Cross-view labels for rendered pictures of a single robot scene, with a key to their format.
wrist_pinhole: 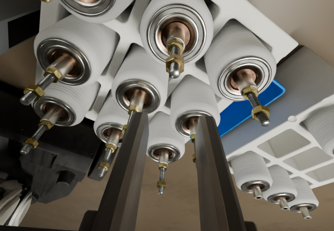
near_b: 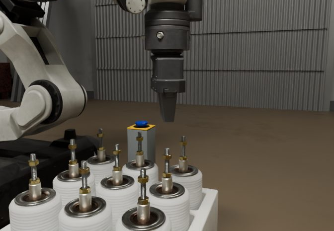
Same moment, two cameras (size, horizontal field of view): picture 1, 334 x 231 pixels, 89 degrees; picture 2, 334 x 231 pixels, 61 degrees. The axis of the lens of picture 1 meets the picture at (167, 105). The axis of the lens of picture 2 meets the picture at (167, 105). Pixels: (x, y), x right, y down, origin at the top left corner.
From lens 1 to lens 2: 58 cm
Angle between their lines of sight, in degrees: 89
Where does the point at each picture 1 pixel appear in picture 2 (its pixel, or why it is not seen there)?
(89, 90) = not seen: hidden behind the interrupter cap
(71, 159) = (9, 174)
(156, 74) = (135, 193)
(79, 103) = (106, 169)
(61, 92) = not seen: hidden behind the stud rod
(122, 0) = (178, 178)
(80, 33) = (156, 173)
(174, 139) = (55, 204)
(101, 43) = (148, 185)
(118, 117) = (92, 179)
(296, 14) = not seen: outside the picture
